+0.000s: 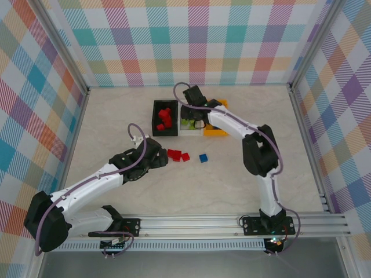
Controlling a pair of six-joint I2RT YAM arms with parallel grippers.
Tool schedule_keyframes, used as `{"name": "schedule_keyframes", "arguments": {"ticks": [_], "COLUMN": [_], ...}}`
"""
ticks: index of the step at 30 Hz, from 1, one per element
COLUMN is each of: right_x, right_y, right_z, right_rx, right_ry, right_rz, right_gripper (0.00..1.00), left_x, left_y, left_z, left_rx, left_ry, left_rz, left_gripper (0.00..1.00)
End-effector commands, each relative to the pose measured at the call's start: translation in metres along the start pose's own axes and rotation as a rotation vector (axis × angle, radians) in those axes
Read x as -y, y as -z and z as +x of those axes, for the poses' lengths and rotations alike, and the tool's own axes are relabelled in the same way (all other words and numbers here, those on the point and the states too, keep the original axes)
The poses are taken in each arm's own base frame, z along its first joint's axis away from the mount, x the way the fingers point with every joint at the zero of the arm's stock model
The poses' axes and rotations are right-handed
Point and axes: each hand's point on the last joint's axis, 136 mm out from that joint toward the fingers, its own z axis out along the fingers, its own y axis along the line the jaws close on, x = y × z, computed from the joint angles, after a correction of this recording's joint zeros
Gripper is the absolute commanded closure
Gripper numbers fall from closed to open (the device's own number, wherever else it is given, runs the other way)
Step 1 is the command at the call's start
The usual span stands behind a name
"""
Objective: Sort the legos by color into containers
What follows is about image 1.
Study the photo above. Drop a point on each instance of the long green lego brick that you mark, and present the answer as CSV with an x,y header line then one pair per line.
x,y
184,123

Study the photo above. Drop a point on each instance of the red lego brick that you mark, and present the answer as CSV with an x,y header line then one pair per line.
x,y
172,152
168,123
160,127
162,115
167,111
177,157
185,157

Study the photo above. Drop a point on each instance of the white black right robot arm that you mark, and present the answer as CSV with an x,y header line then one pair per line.
x,y
232,121

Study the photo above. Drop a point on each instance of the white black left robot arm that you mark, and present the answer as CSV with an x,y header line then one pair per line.
x,y
87,185

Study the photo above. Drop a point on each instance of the white plastic bin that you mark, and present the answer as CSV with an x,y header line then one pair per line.
x,y
189,133

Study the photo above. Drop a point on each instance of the orange plastic bin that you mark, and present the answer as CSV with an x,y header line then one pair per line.
x,y
213,133

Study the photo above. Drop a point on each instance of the black plastic bin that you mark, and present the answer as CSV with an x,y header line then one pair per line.
x,y
158,133

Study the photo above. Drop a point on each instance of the blue lego brick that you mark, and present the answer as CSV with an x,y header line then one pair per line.
x,y
203,158

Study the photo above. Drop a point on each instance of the small electronics board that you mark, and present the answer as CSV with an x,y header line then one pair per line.
x,y
114,241
275,243

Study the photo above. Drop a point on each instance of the grey metal shelf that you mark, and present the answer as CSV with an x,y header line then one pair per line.
x,y
188,266

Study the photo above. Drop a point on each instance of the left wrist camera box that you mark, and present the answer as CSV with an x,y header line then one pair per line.
x,y
153,153

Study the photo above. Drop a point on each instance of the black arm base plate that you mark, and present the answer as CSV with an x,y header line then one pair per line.
x,y
133,227
252,227

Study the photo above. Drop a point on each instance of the aluminium table edge rail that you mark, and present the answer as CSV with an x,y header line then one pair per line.
x,y
73,144
309,144

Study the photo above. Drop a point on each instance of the wide aluminium extrusion rail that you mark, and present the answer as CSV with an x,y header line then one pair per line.
x,y
188,224

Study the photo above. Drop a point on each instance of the aluminium frame post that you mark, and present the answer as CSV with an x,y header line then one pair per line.
x,y
315,43
62,47

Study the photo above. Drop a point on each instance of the aluminium frame leg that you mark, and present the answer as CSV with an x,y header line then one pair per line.
x,y
346,255
36,266

